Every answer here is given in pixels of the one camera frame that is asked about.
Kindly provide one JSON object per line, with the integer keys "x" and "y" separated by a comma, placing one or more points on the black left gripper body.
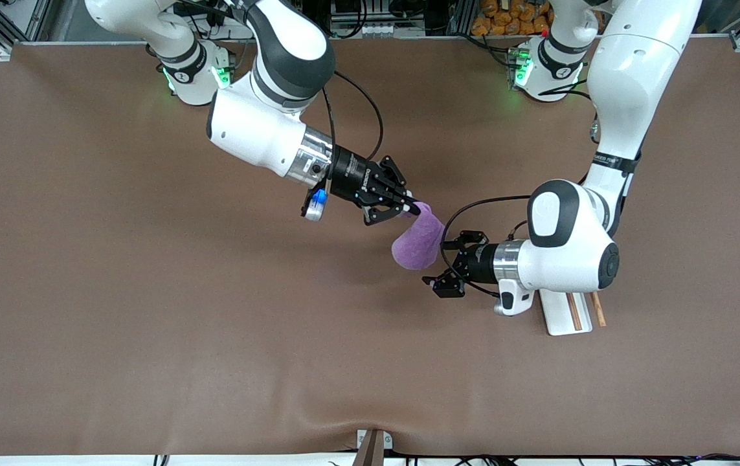
{"x": 481, "y": 261}

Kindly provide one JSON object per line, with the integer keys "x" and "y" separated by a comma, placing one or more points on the orange objects pile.
{"x": 505, "y": 16}

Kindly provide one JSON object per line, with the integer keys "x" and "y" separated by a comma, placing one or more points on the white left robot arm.
{"x": 564, "y": 259}

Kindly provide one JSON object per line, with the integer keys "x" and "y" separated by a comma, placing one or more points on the purple towel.
{"x": 418, "y": 246}

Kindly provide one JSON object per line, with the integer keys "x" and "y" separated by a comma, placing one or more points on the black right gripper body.
{"x": 351, "y": 177}

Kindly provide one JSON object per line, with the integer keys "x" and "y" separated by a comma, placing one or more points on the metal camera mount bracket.
{"x": 373, "y": 446}

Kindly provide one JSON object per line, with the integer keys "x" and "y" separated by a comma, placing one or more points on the white rack with wooden rods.
{"x": 559, "y": 320}

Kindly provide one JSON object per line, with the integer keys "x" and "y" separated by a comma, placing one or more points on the brown table mat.
{"x": 149, "y": 291}

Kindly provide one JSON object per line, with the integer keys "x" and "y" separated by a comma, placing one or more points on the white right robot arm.
{"x": 253, "y": 129}

